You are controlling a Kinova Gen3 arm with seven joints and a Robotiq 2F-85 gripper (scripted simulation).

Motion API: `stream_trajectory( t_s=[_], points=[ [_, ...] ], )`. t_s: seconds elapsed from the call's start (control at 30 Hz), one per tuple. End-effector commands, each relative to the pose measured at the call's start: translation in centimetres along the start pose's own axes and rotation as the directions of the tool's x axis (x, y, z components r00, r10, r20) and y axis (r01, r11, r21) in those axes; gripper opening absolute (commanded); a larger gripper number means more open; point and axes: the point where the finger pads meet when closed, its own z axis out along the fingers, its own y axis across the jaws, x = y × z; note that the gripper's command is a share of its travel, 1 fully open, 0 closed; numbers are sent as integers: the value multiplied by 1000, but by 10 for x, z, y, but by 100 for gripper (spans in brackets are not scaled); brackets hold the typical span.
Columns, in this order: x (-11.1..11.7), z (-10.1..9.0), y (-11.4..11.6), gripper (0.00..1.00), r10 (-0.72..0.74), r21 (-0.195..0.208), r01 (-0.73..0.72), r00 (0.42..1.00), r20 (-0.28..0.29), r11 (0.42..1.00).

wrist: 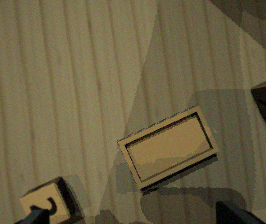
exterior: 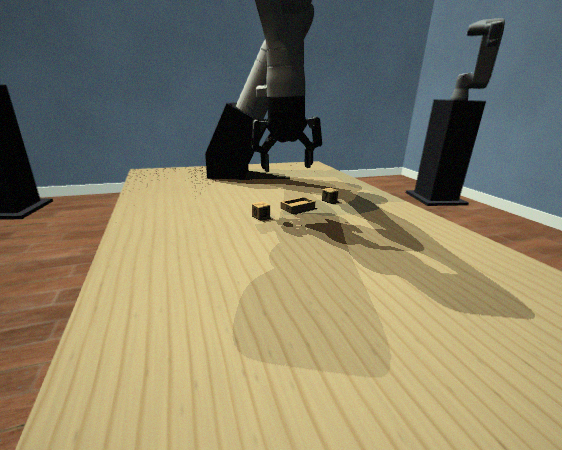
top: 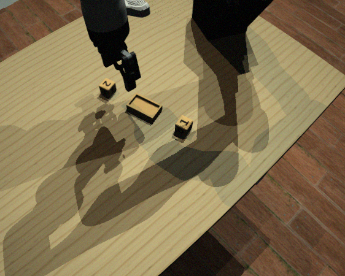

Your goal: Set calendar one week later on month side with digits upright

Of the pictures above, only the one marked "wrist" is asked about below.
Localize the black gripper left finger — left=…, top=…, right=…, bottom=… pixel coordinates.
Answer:
left=14, top=209, right=50, bottom=224

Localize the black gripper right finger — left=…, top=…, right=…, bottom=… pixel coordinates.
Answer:
left=216, top=201, right=266, bottom=224

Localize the tan shallow rectangular tray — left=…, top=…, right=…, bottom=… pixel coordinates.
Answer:
left=117, top=105, right=219, bottom=189

